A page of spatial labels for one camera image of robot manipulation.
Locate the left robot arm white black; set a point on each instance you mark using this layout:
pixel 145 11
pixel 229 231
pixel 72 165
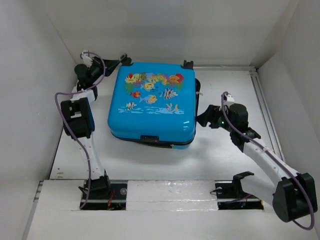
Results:
pixel 78 120

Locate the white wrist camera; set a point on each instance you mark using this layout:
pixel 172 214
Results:
pixel 228 99
pixel 86 59

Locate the aluminium frame rail right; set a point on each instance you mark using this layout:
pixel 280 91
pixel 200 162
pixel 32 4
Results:
pixel 266 115

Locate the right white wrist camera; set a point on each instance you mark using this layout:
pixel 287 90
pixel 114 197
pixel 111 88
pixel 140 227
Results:
pixel 228 99

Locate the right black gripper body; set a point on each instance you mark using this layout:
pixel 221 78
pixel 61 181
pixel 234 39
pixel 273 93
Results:
pixel 223 123

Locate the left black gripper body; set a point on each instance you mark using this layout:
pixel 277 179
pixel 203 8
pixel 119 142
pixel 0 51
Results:
pixel 97 70

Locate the blue kids suitcase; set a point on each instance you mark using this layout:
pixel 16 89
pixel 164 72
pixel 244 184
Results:
pixel 155 104

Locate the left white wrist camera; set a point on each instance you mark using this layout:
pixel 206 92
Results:
pixel 86 59

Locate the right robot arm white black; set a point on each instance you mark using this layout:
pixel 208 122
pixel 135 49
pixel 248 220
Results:
pixel 291 194

